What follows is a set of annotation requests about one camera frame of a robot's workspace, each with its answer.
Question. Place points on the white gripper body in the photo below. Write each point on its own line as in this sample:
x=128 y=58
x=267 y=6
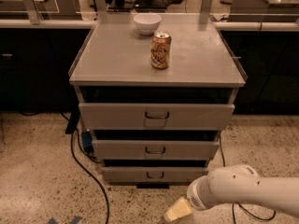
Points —
x=193 y=197

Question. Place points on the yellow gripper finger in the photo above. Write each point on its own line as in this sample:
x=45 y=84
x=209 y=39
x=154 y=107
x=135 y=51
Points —
x=181 y=208

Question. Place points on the grey bottom drawer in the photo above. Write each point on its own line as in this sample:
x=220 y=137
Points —
x=152 y=174

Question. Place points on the grey drawer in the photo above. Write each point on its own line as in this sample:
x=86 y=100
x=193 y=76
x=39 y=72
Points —
x=154 y=150
x=152 y=174
x=122 y=116

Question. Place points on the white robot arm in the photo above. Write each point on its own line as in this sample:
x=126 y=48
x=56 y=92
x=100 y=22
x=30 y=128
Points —
x=239 y=184

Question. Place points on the grey middle drawer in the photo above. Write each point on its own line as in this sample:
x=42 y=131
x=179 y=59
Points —
x=154 y=150

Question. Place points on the grey metal drawer cabinet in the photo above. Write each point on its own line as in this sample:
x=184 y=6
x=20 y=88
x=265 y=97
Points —
x=114 y=67

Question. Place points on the grey top drawer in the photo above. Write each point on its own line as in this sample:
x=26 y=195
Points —
x=122 y=116

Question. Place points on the blue power adapter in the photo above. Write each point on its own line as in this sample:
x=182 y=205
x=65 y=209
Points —
x=87 y=142

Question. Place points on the orange soda can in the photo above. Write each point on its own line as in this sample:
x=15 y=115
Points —
x=160 y=50

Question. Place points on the white ceramic bowl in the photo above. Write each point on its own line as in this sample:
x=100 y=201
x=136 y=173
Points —
x=147 y=23

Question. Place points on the white horizontal rail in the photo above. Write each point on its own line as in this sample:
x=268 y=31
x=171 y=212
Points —
x=223 y=26

